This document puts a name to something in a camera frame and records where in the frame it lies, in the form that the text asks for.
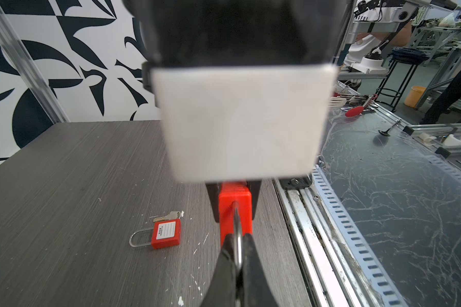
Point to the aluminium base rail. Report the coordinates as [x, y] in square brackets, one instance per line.
[329, 280]

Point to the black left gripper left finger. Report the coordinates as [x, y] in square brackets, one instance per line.
[222, 288]

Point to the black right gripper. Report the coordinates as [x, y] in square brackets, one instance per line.
[239, 35]

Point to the silver key with ring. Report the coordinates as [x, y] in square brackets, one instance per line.
[173, 215]

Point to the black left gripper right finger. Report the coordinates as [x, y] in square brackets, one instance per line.
[254, 289]

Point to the red padlock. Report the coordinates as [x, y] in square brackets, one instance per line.
[235, 212]
[163, 234]

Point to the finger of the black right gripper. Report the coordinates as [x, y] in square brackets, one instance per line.
[254, 188]
[213, 191]

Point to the white slotted cable duct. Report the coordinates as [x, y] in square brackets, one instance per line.
[370, 276]

